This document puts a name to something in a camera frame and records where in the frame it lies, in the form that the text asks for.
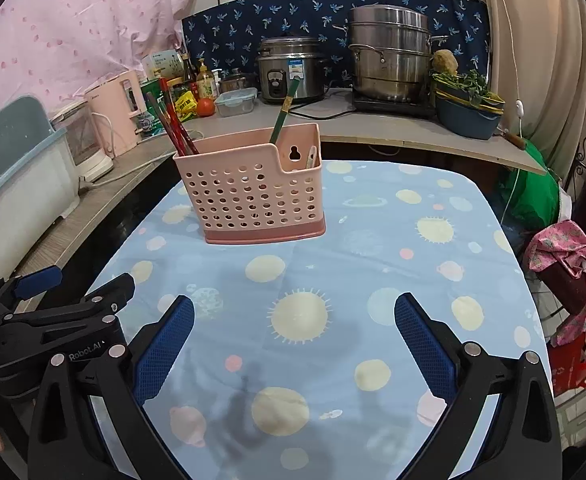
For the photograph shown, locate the pink perforated utensil basket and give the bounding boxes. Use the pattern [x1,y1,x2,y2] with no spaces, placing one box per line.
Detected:
[173,123,327,247]

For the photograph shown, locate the dark sauce bottle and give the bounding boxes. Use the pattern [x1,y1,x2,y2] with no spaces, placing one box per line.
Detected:
[182,52,198,88]

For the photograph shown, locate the green leafy vegetables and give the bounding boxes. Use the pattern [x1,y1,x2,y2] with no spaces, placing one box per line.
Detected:
[430,70,494,103]

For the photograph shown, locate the white clear small appliance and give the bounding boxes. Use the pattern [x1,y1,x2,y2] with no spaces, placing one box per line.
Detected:
[50,100,114,183]

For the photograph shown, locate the white storage bin blue lid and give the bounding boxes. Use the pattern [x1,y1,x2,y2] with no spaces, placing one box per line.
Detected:
[0,95,81,281]

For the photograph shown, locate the beige curtain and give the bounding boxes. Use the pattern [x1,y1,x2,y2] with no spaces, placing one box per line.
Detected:
[435,0,586,196]

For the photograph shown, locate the steel rice cooker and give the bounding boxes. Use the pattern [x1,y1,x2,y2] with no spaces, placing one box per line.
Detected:
[257,36,330,106]

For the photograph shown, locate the green tin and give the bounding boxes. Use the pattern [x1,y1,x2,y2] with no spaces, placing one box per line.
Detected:
[138,77,174,138]

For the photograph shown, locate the yellow colander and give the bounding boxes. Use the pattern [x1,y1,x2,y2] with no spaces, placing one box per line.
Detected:
[433,85,505,112]

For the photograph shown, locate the green plastic bag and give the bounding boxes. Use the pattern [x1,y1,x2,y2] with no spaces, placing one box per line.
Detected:
[498,142,564,228]

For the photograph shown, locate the clear food container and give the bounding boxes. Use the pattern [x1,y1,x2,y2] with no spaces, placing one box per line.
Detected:
[214,87,259,118]

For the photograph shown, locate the blue planet print tablecloth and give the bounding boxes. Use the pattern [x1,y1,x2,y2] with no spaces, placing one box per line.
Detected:
[85,160,554,480]

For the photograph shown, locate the pink floral cloth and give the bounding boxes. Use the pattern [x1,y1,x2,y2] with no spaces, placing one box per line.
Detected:
[523,185,586,348]

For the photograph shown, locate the yellow oil bottle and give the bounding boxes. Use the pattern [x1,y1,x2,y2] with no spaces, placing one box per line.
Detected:
[195,57,219,101]

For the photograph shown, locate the dark maroon chopstick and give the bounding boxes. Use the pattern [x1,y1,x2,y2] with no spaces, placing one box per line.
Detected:
[145,92,184,157]

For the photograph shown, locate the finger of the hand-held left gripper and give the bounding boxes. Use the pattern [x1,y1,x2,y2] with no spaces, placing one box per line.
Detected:
[79,272,136,314]
[0,265,64,312]

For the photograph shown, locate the brown loofah sponge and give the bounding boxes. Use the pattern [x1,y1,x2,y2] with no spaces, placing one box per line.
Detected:
[432,49,460,77]

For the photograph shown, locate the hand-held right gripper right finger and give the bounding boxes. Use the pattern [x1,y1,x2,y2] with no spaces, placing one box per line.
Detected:
[393,292,564,480]

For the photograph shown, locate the wooden counter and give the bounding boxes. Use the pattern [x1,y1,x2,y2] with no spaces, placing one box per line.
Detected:
[3,87,549,301]

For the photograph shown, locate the wooden tool handle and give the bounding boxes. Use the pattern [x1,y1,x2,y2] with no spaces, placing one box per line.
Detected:
[502,130,529,151]

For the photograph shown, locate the white wooden stool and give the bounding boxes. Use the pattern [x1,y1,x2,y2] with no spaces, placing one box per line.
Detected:
[556,387,586,448]

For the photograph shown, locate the pink dotted curtain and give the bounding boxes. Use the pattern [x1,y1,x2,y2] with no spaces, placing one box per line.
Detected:
[0,0,209,128]

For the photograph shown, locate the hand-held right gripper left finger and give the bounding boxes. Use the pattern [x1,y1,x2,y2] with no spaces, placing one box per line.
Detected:
[27,295,196,480]

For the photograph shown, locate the blue plastic basin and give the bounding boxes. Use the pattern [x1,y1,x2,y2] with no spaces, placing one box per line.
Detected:
[434,92,501,141]

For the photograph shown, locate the yellow packet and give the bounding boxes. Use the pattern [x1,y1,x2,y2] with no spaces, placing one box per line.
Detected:
[173,91,199,122]

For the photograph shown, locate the red plastic stool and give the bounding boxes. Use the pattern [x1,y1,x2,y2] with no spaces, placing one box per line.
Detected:
[548,330,586,392]

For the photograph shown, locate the black induction cooker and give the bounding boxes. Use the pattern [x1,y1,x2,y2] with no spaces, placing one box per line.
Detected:
[350,89,436,118]

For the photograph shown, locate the pink electric kettle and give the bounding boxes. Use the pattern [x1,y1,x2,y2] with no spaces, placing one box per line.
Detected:
[84,70,148,158]

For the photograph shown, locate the stacked steel steamer pot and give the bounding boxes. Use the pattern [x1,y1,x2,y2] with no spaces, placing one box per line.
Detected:
[345,4,449,103]

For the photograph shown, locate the navy palm print cloth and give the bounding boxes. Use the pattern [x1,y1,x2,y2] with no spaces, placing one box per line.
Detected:
[180,0,491,96]

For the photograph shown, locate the white carton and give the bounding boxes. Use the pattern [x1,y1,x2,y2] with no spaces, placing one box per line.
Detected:
[142,49,186,81]

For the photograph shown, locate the white cable with switch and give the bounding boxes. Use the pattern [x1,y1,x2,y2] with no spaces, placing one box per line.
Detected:
[488,0,526,141]

